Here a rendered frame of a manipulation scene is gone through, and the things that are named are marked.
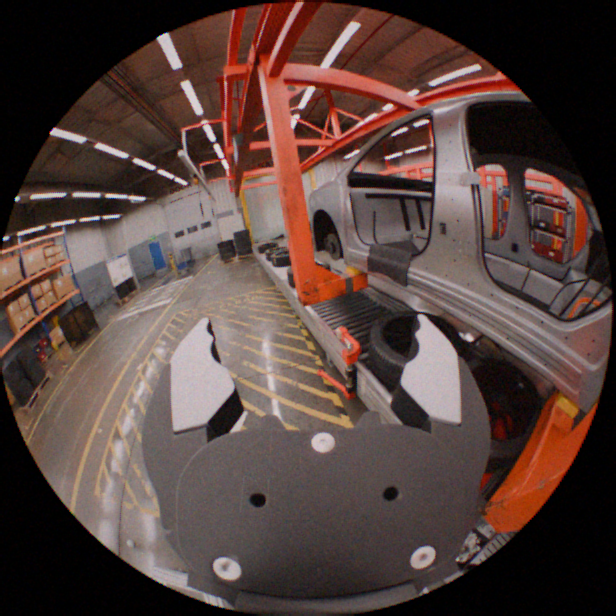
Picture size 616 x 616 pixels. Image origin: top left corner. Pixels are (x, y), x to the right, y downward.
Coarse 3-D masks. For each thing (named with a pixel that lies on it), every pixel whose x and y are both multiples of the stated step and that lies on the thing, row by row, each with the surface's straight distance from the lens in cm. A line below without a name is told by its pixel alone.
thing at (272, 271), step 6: (270, 240) 841; (258, 252) 676; (258, 258) 594; (264, 258) 546; (264, 264) 463; (270, 264) 458; (270, 270) 383; (276, 270) 401; (282, 270) 388; (270, 276) 411; (276, 276) 334; (282, 276) 354; (276, 282) 348
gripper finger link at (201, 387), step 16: (208, 320) 12; (192, 336) 11; (208, 336) 11; (176, 352) 10; (192, 352) 10; (208, 352) 10; (176, 368) 9; (192, 368) 9; (208, 368) 9; (224, 368) 8; (176, 384) 9; (192, 384) 8; (208, 384) 8; (224, 384) 8; (176, 400) 8; (192, 400) 8; (208, 400) 7; (224, 400) 7; (240, 400) 8; (176, 416) 8; (192, 416) 7; (208, 416) 7; (224, 416) 8; (240, 416) 8; (176, 432) 7; (224, 432) 8
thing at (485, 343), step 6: (480, 336) 250; (486, 336) 260; (474, 342) 240; (480, 342) 245; (486, 342) 248; (492, 342) 254; (480, 348) 236; (486, 348) 240; (492, 348) 244; (498, 348) 250; (504, 354) 246; (510, 354) 251; (510, 360) 243
